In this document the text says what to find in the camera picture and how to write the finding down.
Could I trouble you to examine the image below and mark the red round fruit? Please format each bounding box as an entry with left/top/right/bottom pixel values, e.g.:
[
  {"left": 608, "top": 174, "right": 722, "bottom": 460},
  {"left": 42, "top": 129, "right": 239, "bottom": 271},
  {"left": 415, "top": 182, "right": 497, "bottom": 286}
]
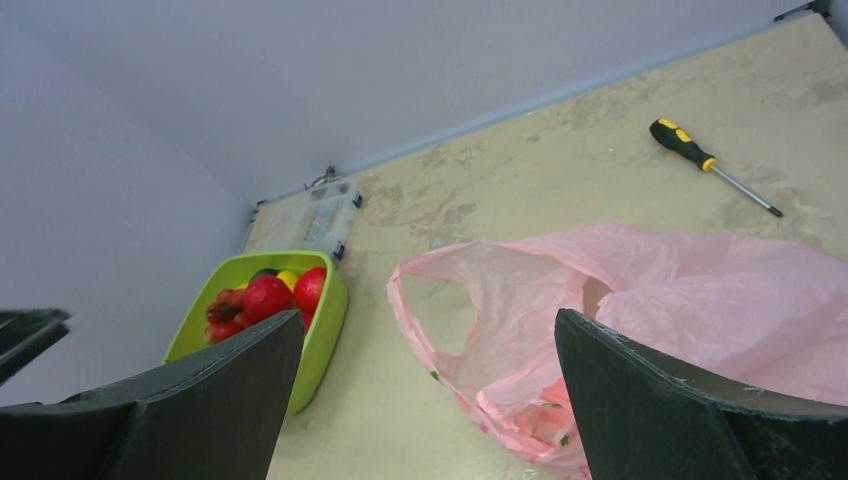
[{"left": 243, "top": 276, "right": 294, "bottom": 325}]

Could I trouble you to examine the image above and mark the yellow fake mango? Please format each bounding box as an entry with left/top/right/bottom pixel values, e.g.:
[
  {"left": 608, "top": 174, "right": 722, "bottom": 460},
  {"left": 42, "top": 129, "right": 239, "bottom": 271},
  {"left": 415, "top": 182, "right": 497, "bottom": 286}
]
[{"left": 276, "top": 270, "right": 300, "bottom": 292}]

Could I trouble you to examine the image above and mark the dark metal clamp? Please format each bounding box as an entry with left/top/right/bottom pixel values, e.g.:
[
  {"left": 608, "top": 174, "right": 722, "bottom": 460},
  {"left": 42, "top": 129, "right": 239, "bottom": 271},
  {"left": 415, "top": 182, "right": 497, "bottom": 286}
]
[{"left": 304, "top": 166, "right": 337, "bottom": 191}]

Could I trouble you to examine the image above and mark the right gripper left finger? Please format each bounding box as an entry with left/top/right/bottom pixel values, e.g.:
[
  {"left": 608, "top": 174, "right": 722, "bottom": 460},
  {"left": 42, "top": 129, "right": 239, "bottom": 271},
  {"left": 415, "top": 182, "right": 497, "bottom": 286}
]
[{"left": 1, "top": 311, "right": 304, "bottom": 479}]

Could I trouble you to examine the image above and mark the shiny red fake apple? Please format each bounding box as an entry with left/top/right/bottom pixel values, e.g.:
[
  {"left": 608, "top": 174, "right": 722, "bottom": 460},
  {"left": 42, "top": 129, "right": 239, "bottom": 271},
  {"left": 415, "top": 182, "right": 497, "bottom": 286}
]
[{"left": 293, "top": 267, "right": 327, "bottom": 316}]

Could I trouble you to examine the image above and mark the pink plastic bag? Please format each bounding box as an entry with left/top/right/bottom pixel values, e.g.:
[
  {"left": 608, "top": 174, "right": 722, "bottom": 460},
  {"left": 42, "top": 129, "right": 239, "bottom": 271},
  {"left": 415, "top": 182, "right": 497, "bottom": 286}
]
[{"left": 387, "top": 225, "right": 847, "bottom": 479}]

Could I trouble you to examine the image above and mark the green plastic tray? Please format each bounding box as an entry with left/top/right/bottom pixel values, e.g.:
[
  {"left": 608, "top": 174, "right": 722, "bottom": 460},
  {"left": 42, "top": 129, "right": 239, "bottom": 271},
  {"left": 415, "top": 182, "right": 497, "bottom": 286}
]
[{"left": 164, "top": 250, "right": 348, "bottom": 416}]

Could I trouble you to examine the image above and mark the dark green fake avocado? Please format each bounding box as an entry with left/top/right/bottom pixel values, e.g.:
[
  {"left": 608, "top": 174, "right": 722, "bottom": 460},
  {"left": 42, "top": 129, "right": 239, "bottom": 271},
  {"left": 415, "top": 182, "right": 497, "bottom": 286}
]
[{"left": 248, "top": 268, "right": 279, "bottom": 284}]

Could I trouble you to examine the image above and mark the clear plastic screw box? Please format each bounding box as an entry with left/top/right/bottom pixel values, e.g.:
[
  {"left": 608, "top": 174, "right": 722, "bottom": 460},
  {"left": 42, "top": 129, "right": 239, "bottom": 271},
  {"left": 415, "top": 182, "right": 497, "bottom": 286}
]
[{"left": 241, "top": 177, "right": 364, "bottom": 263}]

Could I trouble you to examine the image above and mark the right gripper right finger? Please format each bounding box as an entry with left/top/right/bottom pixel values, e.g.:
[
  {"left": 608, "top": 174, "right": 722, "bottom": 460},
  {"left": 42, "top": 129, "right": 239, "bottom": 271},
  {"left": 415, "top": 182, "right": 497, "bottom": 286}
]
[{"left": 554, "top": 309, "right": 847, "bottom": 479}]

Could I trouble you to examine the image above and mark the black yellow screwdriver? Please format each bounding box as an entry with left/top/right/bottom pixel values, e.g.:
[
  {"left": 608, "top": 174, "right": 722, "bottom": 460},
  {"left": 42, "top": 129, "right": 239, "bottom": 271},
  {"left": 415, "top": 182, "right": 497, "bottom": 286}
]
[{"left": 649, "top": 118, "right": 784, "bottom": 218}]

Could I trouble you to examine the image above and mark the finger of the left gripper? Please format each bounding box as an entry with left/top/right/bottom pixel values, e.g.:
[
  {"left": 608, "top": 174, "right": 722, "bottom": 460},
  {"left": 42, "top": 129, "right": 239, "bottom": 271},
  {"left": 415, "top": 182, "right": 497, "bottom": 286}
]
[{"left": 1, "top": 308, "right": 71, "bottom": 384}]

